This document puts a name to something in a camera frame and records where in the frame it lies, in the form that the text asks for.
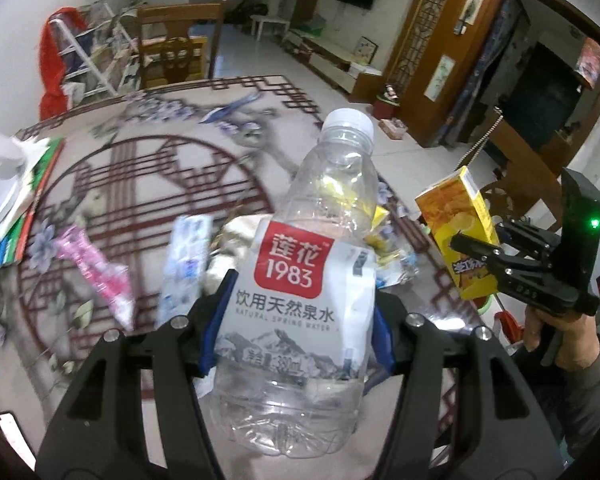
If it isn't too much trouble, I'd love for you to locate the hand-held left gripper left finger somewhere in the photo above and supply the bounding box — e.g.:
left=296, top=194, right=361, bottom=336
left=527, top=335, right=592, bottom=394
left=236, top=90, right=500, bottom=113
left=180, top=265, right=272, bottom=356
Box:
left=34, top=269, right=237, bottom=480

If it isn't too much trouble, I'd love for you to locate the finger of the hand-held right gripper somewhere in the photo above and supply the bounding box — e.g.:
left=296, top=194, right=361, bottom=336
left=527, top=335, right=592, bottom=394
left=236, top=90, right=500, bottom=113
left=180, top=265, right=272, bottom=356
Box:
left=450, top=234, right=576, bottom=307
left=495, top=220, right=562, bottom=256

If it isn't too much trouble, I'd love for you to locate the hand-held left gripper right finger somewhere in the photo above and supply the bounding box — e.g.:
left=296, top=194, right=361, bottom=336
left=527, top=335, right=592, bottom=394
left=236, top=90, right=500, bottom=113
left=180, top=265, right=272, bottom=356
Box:
left=371, top=293, right=567, bottom=480

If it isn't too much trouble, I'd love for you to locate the yellow juice carton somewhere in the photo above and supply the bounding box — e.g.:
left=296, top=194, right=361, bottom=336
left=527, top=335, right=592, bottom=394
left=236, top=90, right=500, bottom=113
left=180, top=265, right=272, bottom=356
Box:
left=414, top=166, right=503, bottom=302

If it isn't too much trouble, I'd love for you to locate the clear plastic water bottle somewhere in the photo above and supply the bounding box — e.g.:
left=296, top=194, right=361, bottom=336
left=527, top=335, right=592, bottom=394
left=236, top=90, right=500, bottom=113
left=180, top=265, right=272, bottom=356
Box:
left=207, top=108, right=381, bottom=458

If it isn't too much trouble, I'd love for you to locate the person's right forearm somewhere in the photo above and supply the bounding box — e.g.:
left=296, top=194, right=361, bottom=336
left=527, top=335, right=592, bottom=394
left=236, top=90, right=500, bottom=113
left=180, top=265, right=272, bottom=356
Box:
left=510, top=332, right=600, bottom=461

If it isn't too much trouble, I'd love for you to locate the person's right hand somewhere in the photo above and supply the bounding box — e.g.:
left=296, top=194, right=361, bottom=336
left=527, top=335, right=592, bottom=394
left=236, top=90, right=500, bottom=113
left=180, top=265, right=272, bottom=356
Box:
left=523, top=306, right=600, bottom=362

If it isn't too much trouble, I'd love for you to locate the carved wooden chair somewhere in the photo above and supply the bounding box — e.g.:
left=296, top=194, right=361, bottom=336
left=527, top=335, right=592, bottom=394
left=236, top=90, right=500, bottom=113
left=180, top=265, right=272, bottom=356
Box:
left=479, top=110, right=567, bottom=232

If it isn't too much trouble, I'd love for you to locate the blue white plastic wrapper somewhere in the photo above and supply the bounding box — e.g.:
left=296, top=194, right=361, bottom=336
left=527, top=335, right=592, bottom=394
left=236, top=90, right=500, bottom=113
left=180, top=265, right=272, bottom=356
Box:
left=157, top=214, right=215, bottom=328

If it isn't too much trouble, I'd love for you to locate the yellow plastic wrapper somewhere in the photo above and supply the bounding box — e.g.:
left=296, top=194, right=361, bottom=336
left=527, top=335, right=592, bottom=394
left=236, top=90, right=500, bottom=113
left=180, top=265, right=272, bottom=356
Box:
left=330, top=180, right=392, bottom=253

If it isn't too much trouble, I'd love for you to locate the pink plastic wrapper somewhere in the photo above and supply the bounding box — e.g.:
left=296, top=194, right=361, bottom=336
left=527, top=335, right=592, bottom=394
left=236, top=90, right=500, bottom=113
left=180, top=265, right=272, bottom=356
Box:
left=55, top=226, right=136, bottom=331

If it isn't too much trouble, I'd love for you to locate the small hanging scroll picture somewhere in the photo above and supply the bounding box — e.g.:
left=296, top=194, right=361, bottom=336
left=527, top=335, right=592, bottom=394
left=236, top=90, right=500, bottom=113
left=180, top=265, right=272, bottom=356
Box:
left=424, top=55, right=455, bottom=101

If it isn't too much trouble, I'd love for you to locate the red flower pot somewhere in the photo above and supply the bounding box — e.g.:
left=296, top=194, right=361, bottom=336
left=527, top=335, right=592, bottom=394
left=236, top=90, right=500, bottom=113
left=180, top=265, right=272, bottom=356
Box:
left=372, top=85, right=402, bottom=121

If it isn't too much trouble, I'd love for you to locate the red spine book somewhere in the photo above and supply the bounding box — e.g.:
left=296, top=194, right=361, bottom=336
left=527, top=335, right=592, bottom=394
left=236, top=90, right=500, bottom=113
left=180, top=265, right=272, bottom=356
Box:
left=15, top=144, right=65, bottom=263

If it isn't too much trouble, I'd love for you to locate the smartphone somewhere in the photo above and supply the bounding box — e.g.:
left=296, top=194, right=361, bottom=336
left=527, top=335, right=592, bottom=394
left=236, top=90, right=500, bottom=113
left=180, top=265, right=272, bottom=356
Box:
left=0, top=409, right=37, bottom=472

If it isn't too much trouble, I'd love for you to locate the blue book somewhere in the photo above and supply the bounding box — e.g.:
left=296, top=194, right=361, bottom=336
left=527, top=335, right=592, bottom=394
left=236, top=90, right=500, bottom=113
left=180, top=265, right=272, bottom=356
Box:
left=0, top=237, right=23, bottom=267

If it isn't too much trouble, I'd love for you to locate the wooden lattice partition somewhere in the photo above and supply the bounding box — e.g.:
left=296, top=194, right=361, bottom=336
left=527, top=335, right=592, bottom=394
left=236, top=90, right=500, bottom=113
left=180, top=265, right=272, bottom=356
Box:
left=382, top=0, right=507, bottom=148

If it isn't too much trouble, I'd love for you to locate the framed picture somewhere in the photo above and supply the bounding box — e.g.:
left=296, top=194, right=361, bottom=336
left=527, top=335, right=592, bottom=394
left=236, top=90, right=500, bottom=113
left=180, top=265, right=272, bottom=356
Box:
left=352, top=36, right=379, bottom=64

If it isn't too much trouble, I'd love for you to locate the white television cabinet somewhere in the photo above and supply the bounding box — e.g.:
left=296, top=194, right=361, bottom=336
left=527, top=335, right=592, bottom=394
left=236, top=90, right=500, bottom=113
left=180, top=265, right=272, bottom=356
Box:
left=285, top=27, right=383, bottom=95

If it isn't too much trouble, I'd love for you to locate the white rack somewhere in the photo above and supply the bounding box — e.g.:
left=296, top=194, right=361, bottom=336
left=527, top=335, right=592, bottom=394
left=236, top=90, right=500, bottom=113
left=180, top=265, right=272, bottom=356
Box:
left=47, top=2, right=142, bottom=98

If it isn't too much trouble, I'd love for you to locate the red cloth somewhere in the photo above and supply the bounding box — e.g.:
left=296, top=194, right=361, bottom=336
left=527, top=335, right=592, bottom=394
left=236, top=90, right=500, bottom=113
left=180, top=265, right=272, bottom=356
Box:
left=39, top=7, right=88, bottom=121

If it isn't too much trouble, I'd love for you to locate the white stool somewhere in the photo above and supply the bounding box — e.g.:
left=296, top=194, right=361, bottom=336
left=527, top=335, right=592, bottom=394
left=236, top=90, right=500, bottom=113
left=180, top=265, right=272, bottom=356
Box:
left=250, top=14, right=291, bottom=41

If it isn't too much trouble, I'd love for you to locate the wall poster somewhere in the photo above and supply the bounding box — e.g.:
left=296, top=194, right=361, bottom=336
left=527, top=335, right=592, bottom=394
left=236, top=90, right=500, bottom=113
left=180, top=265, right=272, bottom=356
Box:
left=574, top=37, right=600, bottom=88

